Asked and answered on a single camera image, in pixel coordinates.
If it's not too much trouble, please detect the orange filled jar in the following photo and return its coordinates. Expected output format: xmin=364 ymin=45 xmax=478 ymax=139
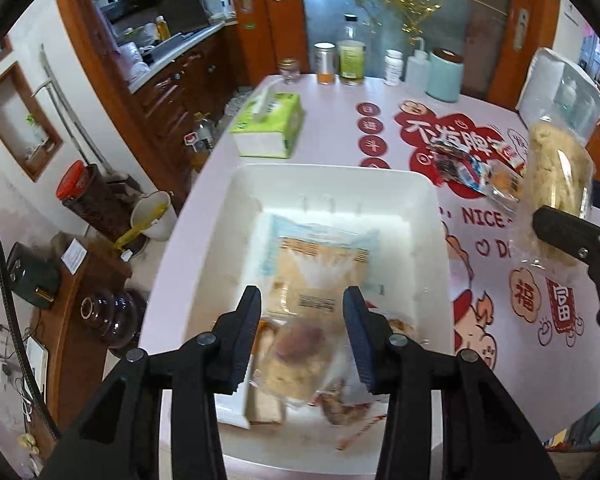
xmin=314 ymin=42 xmax=337 ymax=85

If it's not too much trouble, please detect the frosted glass sliding door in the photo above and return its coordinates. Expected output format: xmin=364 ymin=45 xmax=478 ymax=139
xmin=220 ymin=0 xmax=556 ymax=106

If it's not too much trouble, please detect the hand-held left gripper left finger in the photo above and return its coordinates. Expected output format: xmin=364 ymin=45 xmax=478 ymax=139
xmin=40 ymin=285 xmax=262 ymax=480

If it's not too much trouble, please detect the blue snack packet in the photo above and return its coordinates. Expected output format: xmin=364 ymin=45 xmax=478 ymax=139
xmin=457 ymin=152 xmax=491 ymax=193

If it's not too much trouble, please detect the large pale cracker bag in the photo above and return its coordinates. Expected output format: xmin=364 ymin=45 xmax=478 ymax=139
xmin=260 ymin=214 xmax=383 ymax=318

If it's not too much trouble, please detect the white bucket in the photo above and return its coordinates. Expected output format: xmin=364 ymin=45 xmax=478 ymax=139
xmin=131 ymin=191 xmax=178 ymax=241

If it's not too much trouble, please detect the clear bag of pale puffs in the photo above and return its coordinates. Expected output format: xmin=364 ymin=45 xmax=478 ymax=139
xmin=517 ymin=120 xmax=595 ymax=273

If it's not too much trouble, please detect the yellow handled brush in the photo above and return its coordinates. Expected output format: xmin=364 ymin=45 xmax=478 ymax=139
xmin=112 ymin=205 xmax=163 ymax=251

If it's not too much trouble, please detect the black box device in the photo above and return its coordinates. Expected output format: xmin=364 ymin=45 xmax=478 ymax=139
xmin=5 ymin=242 xmax=61 ymax=308

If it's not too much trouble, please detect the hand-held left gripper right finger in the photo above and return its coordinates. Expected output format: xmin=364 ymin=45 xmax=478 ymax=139
xmin=342 ymin=286 xmax=563 ymax=480

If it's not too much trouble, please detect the mixed nuts packet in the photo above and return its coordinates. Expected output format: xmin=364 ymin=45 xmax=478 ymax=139
xmin=320 ymin=377 xmax=393 ymax=426

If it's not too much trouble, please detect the wooden wall frame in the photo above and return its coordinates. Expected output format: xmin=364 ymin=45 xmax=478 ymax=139
xmin=0 ymin=62 xmax=65 ymax=182

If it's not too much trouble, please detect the wooden side table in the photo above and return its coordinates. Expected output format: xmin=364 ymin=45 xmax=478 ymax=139
xmin=30 ymin=232 xmax=133 ymax=461

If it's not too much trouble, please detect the clear plastic container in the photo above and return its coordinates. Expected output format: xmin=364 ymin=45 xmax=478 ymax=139
xmin=515 ymin=47 xmax=600 ymax=148

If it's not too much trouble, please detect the tan biscuit packet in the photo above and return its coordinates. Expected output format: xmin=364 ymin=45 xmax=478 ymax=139
xmin=485 ymin=162 xmax=526 ymax=206

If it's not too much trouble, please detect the white and red snack packet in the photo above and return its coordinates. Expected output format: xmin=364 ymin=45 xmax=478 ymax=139
xmin=334 ymin=410 xmax=390 ymax=452

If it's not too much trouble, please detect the dark glass jar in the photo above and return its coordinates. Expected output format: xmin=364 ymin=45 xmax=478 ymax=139
xmin=77 ymin=287 xmax=148 ymax=351

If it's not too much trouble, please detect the wooden kitchen cabinet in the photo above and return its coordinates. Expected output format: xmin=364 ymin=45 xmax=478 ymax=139
xmin=70 ymin=0 xmax=246 ymax=201

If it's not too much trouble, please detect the white squeeze bottle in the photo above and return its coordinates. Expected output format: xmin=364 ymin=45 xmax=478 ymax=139
xmin=404 ymin=36 xmax=431 ymax=96

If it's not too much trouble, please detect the dark snack packet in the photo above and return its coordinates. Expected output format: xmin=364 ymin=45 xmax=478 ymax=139
xmin=427 ymin=142 xmax=468 ymax=186

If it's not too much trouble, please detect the cooking oil bottle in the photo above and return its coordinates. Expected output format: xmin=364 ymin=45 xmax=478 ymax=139
xmin=185 ymin=112 xmax=218 ymax=171

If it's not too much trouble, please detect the round red pastry packet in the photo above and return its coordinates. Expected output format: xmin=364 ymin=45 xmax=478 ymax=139
xmin=272 ymin=322 xmax=328 ymax=366

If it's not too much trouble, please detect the small glass jar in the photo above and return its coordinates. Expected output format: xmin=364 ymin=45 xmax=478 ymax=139
xmin=279 ymin=58 xmax=301 ymax=85

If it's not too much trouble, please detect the round pastry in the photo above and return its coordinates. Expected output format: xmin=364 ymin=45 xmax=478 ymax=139
xmin=252 ymin=320 xmax=348 ymax=408

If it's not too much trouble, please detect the teal canister with brown lid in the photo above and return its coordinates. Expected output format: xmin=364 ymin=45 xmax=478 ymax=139
xmin=426 ymin=47 xmax=466 ymax=103

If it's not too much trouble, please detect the long beige snack packet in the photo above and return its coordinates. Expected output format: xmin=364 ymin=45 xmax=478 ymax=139
xmin=245 ymin=377 xmax=287 ymax=427

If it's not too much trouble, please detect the jar with red lid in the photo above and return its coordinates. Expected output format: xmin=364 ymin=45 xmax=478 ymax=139
xmin=56 ymin=160 xmax=126 ymax=241

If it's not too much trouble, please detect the long metal pole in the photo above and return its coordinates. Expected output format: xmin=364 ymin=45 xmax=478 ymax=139
xmin=39 ymin=44 xmax=108 ymax=173

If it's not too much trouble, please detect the white pill bottle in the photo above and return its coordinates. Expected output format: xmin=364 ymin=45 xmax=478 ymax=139
xmin=384 ymin=49 xmax=405 ymax=86

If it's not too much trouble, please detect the green tissue box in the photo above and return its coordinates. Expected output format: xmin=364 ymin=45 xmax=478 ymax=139
xmin=228 ymin=85 xmax=306 ymax=159

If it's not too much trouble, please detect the glass bottle with green label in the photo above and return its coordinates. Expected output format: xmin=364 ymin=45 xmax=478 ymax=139
xmin=337 ymin=14 xmax=367 ymax=86

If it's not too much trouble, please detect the white plastic bin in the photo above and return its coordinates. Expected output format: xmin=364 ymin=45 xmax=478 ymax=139
xmin=145 ymin=162 xmax=456 ymax=478

